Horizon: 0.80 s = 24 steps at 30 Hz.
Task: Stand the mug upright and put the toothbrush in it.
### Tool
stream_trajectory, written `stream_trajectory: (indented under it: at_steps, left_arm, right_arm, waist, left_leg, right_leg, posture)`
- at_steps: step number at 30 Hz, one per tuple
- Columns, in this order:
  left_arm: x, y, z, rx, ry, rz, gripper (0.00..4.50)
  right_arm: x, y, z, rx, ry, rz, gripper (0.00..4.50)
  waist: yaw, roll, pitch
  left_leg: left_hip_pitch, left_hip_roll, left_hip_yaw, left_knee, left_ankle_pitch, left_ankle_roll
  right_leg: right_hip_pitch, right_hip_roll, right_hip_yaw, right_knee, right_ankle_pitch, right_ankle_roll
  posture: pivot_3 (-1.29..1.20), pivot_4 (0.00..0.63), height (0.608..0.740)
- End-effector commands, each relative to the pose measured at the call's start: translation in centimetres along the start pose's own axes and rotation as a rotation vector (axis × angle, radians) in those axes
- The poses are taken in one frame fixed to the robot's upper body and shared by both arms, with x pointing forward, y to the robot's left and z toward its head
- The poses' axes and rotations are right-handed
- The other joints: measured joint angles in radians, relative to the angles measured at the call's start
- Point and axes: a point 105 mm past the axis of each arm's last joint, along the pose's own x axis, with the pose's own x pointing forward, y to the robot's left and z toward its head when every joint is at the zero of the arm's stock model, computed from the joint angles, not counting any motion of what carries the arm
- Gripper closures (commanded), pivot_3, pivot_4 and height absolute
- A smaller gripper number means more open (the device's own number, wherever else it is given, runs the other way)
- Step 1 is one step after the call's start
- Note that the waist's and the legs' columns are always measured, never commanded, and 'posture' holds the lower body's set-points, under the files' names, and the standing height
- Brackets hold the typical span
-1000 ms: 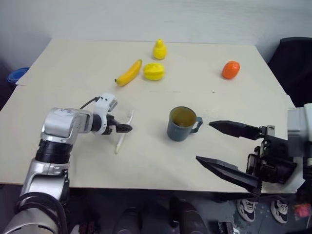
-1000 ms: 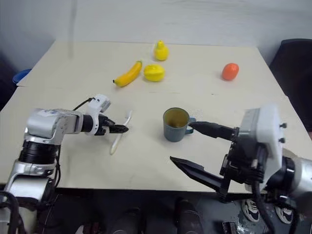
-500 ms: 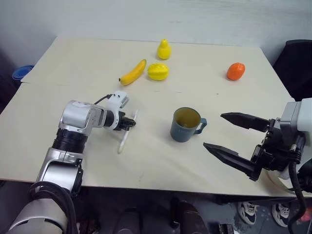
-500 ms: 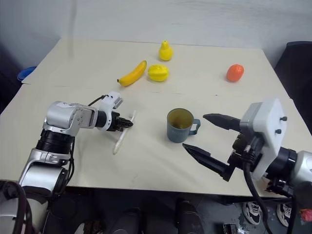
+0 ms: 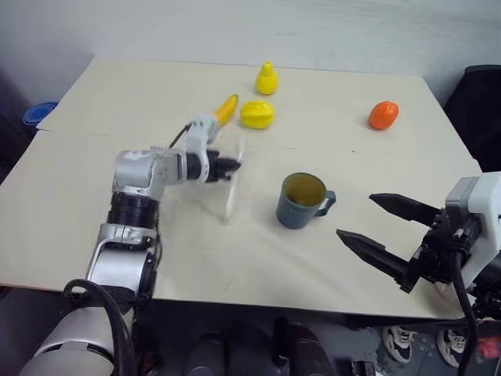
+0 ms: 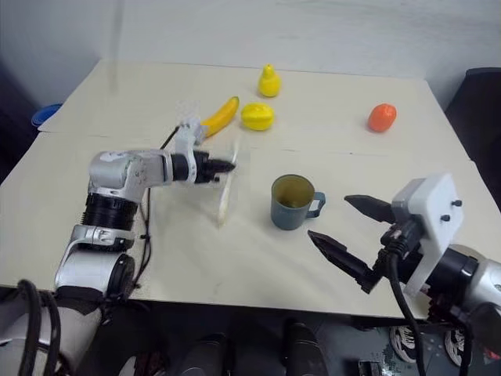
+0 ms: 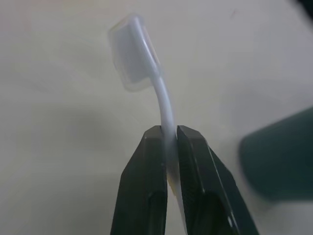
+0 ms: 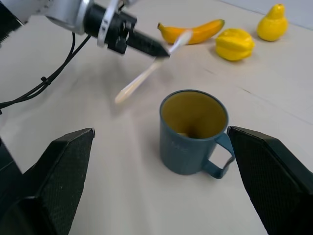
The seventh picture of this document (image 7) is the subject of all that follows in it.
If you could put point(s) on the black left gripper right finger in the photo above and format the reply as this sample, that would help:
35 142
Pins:
203 186

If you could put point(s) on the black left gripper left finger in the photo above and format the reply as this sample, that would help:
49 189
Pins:
141 186

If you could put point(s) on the white toothbrush with clear cap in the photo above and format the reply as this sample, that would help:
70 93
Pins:
166 115

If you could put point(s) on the dark green mug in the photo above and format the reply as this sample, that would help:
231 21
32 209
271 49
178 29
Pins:
281 156

